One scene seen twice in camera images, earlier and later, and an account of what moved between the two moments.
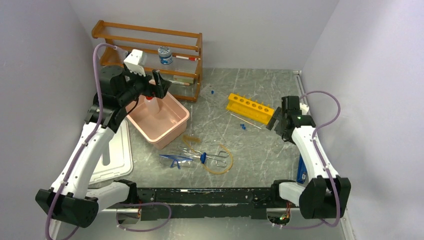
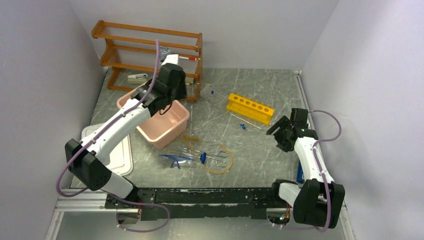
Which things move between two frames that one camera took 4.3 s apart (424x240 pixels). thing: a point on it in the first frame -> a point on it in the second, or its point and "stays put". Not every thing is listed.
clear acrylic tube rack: x=212 y=93 stays put
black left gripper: x=159 y=90 -> x=183 y=92
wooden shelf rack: x=177 y=55 stays put
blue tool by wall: x=301 y=171 stays put
